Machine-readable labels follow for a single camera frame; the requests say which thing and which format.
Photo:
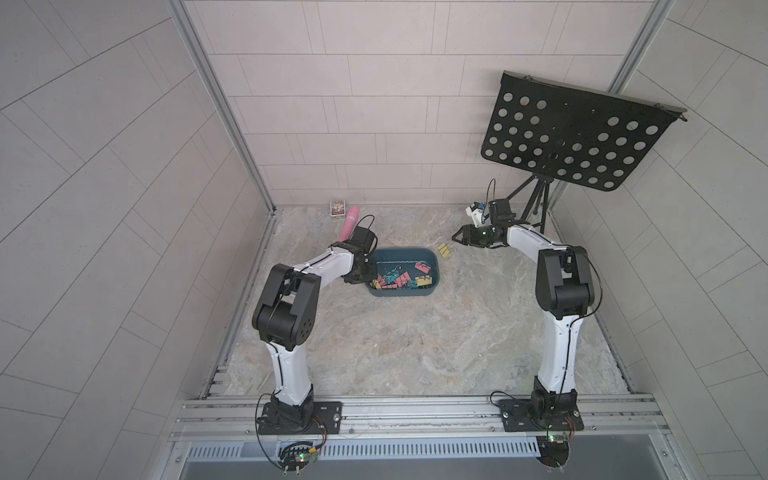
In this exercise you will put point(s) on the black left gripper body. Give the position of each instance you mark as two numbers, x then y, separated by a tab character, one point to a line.
366	272

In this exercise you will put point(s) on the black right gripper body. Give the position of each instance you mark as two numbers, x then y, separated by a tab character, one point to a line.
484	236

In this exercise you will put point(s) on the teal plastic storage box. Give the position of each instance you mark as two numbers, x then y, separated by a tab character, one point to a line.
406	254

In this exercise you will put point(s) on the yellow binder clip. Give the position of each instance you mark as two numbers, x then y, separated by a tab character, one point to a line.
444	250

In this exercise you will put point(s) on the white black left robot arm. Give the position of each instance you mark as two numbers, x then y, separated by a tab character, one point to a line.
286	312

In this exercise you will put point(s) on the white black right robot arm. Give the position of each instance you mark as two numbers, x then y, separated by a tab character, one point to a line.
564	291

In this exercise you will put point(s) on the small card box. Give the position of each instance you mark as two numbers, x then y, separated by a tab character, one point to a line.
337	208

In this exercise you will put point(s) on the binder clips pile in box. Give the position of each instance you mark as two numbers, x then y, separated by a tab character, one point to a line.
403	276

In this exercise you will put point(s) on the pink toy microphone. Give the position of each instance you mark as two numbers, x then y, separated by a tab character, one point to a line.
350	222

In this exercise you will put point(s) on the black music stand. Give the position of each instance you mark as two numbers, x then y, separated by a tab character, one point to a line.
557	132

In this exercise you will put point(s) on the right circuit board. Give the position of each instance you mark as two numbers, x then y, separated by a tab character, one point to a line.
554	452

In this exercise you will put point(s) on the circuit board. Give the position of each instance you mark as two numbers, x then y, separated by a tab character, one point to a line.
296	456
554	452

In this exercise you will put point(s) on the left circuit board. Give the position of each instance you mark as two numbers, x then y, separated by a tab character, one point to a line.
296	456

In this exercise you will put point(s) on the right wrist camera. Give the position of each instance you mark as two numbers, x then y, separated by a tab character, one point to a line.
477	213

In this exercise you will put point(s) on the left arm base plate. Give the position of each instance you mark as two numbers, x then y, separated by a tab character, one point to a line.
312	417

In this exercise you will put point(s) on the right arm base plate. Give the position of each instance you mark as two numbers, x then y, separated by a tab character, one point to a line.
560	415

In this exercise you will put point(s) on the aluminium mounting rail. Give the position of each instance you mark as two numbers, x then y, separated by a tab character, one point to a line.
369	417

